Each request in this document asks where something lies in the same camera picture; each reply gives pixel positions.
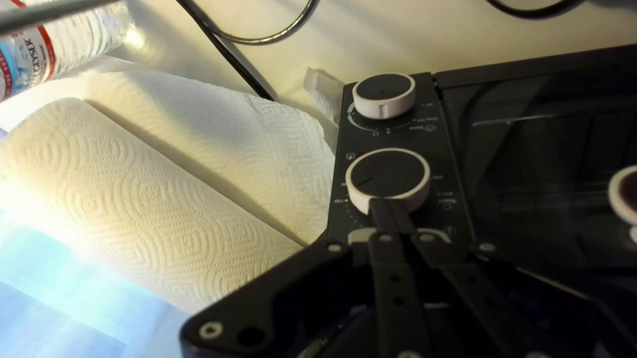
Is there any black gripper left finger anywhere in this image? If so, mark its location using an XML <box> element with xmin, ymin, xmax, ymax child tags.
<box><xmin>368</xmin><ymin>199</ymin><xmax>434</xmax><ymax>358</ymax></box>

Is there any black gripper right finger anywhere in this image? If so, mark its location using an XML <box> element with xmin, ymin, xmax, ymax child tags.
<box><xmin>414</xmin><ymin>228</ymin><xmax>637</xmax><ymax>358</ymax></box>

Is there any white top oven dial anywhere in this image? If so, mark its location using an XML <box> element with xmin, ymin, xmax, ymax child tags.
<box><xmin>344</xmin><ymin>147</ymin><xmax>432</xmax><ymax>215</ymax></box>

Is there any white oven dial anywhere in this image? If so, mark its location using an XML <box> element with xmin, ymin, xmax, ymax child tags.
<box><xmin>352</xmin><ymin>73</ymin><xmax>416</xmax><ymax>119</ymax></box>
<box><xmin>344</xmin><ymin>147</ymin><xmax>432</xmax><ymax>215</ymax></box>

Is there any black toaster oven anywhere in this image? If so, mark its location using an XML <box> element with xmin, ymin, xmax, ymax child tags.
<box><xmin>329</xmin><ymin>45</ymin><xmax>637</xmax><ymax>276</ymax></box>

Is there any white middle oven dial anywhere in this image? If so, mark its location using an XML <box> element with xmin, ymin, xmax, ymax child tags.
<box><xmin>352</xmin><ymin>73</ymin><xmax>416</xmax><ymax>119</ymax></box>

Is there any white paper towel roll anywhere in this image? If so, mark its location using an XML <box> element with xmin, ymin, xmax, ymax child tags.
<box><xmin>0</xmin><ymin>59</ymin><xmax>335</xmax><ymax>312</ymax></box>

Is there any clear plastic water bottle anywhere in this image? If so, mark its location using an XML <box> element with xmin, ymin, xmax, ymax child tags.
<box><xmin>0</xmin><ymin>0</ymin><xmax>133</xmax><ymax>99</ymax></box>

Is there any white oven door handle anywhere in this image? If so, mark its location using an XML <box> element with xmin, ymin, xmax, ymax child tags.
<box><xmin>607</xmin><ymin>165</ymin><xmax>637</xmax><ymax>242</ymax></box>

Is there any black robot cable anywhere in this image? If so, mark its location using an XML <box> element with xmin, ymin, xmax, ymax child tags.
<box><xmin>486</xmin><ymin>0</ymin><xmax>589</xmax><ymax>20</ymax></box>

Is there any black wire stand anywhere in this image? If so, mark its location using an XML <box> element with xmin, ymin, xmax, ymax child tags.
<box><xmin>177</xmin><ymin>0</ymin><xmax>319</xmax><ymax>101</ymax></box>

